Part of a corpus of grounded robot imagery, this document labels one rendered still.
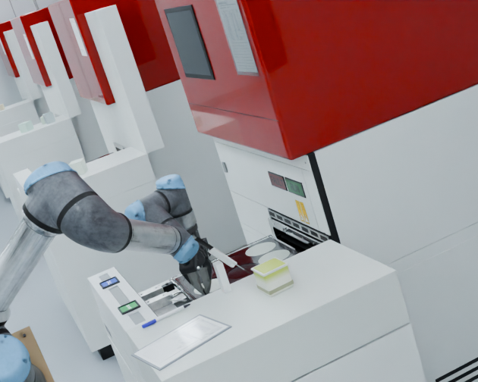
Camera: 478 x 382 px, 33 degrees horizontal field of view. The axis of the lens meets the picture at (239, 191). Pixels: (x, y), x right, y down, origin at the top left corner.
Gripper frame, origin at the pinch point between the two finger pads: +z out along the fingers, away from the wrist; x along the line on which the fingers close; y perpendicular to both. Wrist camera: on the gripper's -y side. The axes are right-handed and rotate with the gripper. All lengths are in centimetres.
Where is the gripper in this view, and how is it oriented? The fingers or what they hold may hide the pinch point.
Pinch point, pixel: (204, 292)
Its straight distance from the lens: 235.6
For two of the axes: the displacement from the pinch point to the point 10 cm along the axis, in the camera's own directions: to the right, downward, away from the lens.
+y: 1.5, -3.3, 9.3
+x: -9.4, 2.3, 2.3
